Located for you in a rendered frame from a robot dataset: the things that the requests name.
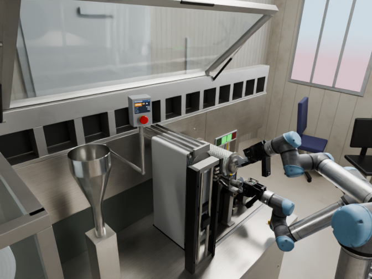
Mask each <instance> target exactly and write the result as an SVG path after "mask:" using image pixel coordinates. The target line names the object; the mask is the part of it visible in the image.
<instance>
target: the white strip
mask: <svg viewBox="0 0 372 279"><path fill-rule="evenodd" d="M143 134H144V137H145V138H147V139H149V140H151V141H152V173H153V207H154V224H153V226H154V227H155V228H157V229H158V230H159V231H160V232H162V233H163V234H164V235H165V236H166V237H168V238H169V239H171V240H172V241H173V242H174V243H175V244H177V245H178V246H179V247H180V248H182V249H183V250H184V251H185V248H184V232H185V190H186V168H187V158H191V157H192V155H191V154H189V153H190V152H189V151H186V150H184V149H182V148H180V147H178V146H176V145H174V144H171V143H169V142H167V141H165V140H163V139H161V138H158V137H156V136H154V137H153V136H150V135H148V134H146V133H143Z"/></svg>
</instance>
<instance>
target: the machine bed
mask: <svg viewBox="0 0 372 279"><path fill-rule="evenodd" d="M261 204H262V203H261V202H260V201H257V202H256V203H255V204H254V205H253V206H252V207H251V208H247V207H246V206H243V205H241V203H240V204H239V205H237V212H236V213H235V214H234V215H231V220H232V221H234V222H235V224H234V225H232V226H231V227H228V226H226V225H225V224H223V223H222V222H220V223H218V225H217V233H216V242H217V241H218V240H219V239H220V238H221V237H223V236H224V235H225V234H226V233H228V232H229V231H230V230H231V229H232V228H233V227H235V226H236V225H237V224H238V223H239V222H241V221H242V220H243V219H245V218H246V217H247V216H248V215H249V214H251V213H252V212H253V211H254V210H255V209H257V208H258V207H259V206H260V205H261ZM271 214H272V208H270V207H269V206H267V205H265V206H264V207H263V208H262V209H261V210H259V211H258V212H257V213H256V214H255V215H254V216H252V217H251V218H250V219H249V220H248V221H247V222H245V223H244V224H243V225H241V226H240V227H239V228H238V229H237V230H236V231H234V232H233V233H232V234H231V235H230V236H229V237H227V238H226V239H225V240H224V241H223V242H222V243H220V244H219V245H218V246H217V247H216V248H215V255H214V256H213V257H211V258H210V259H208V260H207V261H206V262H205V263H203V264H202V265H201V266H200V267H199V268H198V269H197V270H195V273H194V274H193V275H192V274H191V273H190V272H188V271H187V270H186V269H185V251H184V250H183V249H182V248H180V247H179V246H178V245H177V244H175V243H174V242H173V241H172V240H171V239H169V238H168V237H166V236H165V235H164V234H163V233H162V232H160V231H159V230H158V229H157V228H155V227H154V226H153V224H154V212H152V213H150V214H149V215H147V216H145V217H144V218H142V219H140V220H138V221H137V222H135V223H133V224H131V225H130V226H128V227H126V228H124V229H122V230H121V231H119V232H117V233H116V236H117V247H118V256H119V263H120V273H121V279H244V278H245V277H246V276H247V275H248V274H249V273H250V272H251V270H252V269H253V268H254V267H255V266H256V265H257V264H258V263H259V262H260V261H261V260H262V259H263V258H264V256H265V255H266V254H267V253H268V252H269V251H270V250H271V249H272V248H273V247H274V246H275V245H276V244H277V243H276V239H275V235H274V232H273V231H272V230H271V229H270V226H269V225H267V224H266V223H267V222H268V220H269V219H270V218H271ZM297 218H298V216H297V215H294V214H291V215H290V216H287V219H286V222H287V225H288V226H290V225H292V224H294V223H296V221H297ZM61 268H62V271H63V275H64V279H92V274H91V267H90V261H89V254H88V250H86V251H84V252H82V253H80V254H78V255H77V256H75V257H73V258H71V259H70V260H68V261H67V262H65V263H63V264H61Z"/></svg>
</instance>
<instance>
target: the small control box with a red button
mask: <svg viewBox="0 0 372 279"><path fill-rule="evenodd" d="M128 111H129V120H130V124H131V125H132V126H133V127H138V126H145V125H151V124H152V98H151V97H150V96H149V95H147V94H142V95H132V96H128Z"/></svg>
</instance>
